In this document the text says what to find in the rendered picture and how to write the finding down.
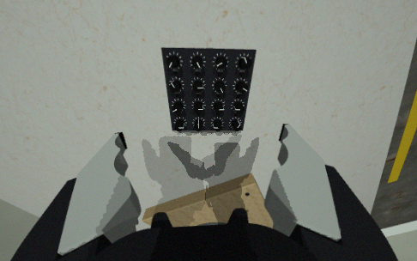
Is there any black knob box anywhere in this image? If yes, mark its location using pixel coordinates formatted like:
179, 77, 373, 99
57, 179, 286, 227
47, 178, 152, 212
161, 47, 257, 131

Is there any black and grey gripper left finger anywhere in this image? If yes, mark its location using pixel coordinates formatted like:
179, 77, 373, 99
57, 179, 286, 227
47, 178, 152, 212
10, 132, 142, 261

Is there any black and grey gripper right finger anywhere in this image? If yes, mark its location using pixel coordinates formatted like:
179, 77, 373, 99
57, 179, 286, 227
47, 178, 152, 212
264, 124, 398, 261

